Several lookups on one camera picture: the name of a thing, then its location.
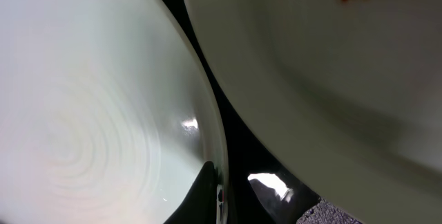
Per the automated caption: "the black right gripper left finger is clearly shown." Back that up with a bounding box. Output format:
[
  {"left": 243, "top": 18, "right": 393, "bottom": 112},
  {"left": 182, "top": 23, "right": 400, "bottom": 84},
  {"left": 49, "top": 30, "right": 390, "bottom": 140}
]
[{"left": 164, "top": 161, "right": 218, "bottom": 224}]

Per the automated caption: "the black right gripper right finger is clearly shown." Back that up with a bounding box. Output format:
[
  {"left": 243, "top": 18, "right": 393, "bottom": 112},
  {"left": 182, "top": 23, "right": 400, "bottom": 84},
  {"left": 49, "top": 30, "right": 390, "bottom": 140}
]
[{"left": 296, "top": 198, "right": 362, "bottom": 224}]

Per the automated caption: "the light blue plate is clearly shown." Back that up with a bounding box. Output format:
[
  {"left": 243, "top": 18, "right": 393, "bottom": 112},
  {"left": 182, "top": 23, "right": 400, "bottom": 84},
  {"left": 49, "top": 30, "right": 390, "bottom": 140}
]
[{"left": 1, "top": 0, "right": 228, "bottom": 223}]

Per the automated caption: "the black round tray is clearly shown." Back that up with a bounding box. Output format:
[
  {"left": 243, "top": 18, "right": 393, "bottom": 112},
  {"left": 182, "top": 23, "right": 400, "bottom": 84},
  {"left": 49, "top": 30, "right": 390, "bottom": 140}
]
[{"left": 163, "top": 0, "right": 320, "bottom": 223}]

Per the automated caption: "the yellow plate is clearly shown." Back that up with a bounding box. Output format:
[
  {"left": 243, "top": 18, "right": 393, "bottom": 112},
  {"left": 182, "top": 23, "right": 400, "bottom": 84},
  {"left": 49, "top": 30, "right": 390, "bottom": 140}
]
[{"left": 184, "top": 0, "right": 441, "bottom": 223}]

